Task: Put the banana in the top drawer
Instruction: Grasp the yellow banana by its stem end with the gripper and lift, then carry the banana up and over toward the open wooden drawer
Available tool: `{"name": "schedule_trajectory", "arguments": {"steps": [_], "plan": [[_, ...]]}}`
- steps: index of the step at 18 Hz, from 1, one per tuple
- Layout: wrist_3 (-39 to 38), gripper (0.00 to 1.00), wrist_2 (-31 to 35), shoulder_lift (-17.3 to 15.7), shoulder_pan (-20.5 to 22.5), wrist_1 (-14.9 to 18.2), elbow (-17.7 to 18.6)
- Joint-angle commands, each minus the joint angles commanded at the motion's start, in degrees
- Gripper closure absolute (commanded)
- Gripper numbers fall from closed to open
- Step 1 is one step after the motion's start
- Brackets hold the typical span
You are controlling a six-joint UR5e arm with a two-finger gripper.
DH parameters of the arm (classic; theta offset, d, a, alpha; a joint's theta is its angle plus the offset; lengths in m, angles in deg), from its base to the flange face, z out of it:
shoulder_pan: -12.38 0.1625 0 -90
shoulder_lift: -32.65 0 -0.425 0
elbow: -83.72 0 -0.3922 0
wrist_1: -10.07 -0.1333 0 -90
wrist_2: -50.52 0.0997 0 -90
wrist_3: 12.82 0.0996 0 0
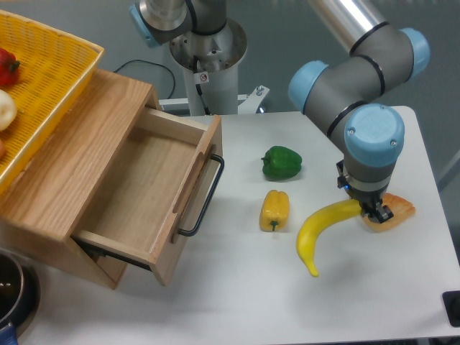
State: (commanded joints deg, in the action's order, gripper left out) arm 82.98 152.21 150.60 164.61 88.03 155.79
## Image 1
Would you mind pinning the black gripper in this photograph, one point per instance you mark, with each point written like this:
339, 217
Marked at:
368, 194

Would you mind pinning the yellow banana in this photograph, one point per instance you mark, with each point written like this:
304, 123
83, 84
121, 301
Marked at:
316, 224

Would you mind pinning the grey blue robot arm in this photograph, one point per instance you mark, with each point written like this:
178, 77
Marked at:
341, 101

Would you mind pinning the open wooden top drawer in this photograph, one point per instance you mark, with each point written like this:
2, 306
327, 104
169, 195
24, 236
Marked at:
155, 185

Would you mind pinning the wooden drawer cabinet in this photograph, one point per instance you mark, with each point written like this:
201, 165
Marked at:
40, 210

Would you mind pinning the golden pastry bread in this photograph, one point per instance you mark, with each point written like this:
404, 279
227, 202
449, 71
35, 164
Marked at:
401, 208

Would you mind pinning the yellow bell pepper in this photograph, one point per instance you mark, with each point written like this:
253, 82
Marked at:
275, 211

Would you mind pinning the green bell pepper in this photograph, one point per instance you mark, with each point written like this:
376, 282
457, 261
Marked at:
281, 163

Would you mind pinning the black corner device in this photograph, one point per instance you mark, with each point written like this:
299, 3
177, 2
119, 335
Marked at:
451, 300

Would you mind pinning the yellow woven basket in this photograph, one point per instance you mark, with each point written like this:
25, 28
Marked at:
55, 67

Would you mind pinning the dark metal pot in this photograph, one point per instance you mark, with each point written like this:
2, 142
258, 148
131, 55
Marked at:
20, 296

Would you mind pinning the white onion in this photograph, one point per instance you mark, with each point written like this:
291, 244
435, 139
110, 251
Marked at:
8, 110

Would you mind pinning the red bell pepper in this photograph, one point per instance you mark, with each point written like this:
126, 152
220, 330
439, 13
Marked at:
9, 73

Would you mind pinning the black drawer handle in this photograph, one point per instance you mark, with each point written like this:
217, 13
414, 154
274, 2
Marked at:
212, 189

